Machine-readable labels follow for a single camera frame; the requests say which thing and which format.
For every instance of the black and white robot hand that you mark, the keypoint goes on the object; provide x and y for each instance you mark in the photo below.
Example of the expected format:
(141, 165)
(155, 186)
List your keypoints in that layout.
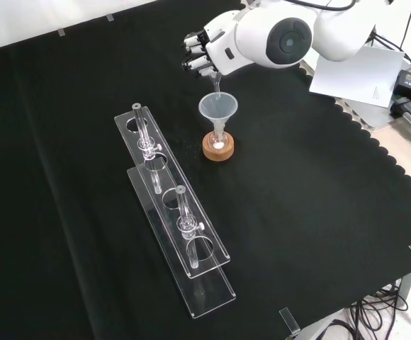
(223, 49)

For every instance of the clear plastic funnel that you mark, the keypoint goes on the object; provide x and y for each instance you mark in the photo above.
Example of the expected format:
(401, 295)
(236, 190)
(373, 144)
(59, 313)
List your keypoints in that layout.
(223, 110)

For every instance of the small round-bottom glass flask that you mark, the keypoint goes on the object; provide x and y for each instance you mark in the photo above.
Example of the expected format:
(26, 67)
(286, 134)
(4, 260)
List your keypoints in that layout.
(217, 143)

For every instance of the clear acrylic funnel stand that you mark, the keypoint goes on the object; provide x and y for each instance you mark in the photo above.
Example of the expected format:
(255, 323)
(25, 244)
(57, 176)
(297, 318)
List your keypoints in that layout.
(177, 226)

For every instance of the white paper sheet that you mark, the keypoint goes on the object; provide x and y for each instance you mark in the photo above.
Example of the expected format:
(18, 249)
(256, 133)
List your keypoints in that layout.
(361, 78)

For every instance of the black bench cloth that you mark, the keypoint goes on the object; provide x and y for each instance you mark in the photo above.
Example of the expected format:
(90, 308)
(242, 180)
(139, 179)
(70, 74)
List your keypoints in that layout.
(297, 212)

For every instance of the grey table leg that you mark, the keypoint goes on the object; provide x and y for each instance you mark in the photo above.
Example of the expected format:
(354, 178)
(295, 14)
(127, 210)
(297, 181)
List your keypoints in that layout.
(409, 288)

